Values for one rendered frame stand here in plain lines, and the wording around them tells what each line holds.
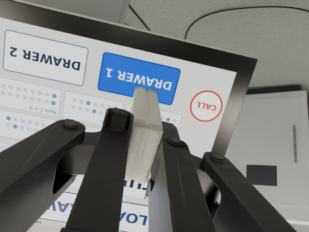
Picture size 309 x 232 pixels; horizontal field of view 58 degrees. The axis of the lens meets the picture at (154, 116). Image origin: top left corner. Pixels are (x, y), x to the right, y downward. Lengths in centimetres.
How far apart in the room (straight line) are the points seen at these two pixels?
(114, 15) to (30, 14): 17
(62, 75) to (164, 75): 12
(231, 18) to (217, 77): 140
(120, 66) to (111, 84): 2
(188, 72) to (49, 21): 17
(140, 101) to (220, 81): 21
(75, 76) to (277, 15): 150
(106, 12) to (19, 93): 20
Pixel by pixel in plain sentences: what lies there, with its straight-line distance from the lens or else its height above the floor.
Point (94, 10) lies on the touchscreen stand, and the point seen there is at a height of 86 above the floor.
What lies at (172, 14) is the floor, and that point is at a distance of 174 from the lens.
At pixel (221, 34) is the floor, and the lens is 185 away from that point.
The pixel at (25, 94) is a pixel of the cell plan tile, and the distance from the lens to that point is 37.
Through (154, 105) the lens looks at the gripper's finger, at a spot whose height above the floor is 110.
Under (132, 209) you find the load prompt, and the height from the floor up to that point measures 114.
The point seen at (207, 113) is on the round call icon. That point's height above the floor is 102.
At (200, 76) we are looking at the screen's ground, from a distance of 34.
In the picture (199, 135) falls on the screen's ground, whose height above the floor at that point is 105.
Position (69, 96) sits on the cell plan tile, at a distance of 35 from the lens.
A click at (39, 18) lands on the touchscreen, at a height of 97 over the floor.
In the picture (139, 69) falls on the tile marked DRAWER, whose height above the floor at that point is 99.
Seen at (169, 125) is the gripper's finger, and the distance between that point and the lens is 16.
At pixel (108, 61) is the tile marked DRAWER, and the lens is 34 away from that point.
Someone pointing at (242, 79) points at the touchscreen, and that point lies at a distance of 36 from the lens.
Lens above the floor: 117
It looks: 22 degrees down
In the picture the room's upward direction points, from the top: 171 degrees counter-clockwise
